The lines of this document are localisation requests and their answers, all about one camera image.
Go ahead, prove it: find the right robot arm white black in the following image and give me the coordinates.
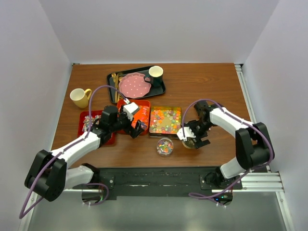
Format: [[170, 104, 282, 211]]
[[177, 99, 275, 189]]

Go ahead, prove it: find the purple cable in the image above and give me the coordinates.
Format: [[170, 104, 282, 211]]
[[18, 85, 130, 219], [180, 99, 275, 205]]

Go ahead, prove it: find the black serving tray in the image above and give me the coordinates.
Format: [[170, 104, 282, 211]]
[[106, 66, 166, 103]]

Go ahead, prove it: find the yellow mug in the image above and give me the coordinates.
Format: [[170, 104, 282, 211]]
[[69, 88, 92, 109]]

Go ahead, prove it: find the orange tin of lollipops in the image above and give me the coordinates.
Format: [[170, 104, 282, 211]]
[[130, 100, 150, 135]]

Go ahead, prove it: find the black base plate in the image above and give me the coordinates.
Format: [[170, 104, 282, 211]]
[[94, 167, 238, 200]]

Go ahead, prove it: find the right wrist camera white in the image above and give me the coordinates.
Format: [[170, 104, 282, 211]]
[[176, 127, 196, 142]]

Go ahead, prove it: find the gold cutlery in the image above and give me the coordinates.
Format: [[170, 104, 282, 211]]
[[112, 73, 122, 103]]

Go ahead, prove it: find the clear plastic jar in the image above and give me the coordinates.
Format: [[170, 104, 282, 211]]
[[156, 137, 174, 156]]

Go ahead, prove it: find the gold jar lid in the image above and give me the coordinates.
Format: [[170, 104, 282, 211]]
[[182, 138, 195, 149]]

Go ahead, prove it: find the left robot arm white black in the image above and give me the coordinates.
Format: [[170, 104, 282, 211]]
[[25, 103, 144, 202]]

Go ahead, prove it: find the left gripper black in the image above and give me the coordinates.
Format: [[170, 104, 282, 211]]
[[109, 105, 144, 138]]

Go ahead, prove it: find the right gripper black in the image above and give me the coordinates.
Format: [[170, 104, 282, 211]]
[[184, 120, 213, 149]]

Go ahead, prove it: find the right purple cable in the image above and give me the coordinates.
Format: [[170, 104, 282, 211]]
[[180, 99, 275, 205]]

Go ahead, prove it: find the gold tin of gummies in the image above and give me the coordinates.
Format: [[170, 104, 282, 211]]
[[149, 106, 181, 138]]

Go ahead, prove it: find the dark green mug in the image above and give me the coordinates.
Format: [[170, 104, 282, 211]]
[[143, 66, 164, 87]]

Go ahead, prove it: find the pink polka dot plate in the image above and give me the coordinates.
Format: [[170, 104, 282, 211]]
[[119, 73, 152, 99]]

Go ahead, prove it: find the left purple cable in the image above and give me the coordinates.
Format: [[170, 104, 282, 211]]
[[18, 85, 130, 219]]

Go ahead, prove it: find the red tin of candies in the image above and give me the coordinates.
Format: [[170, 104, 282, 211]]
[[77, 110, 116, 145]]

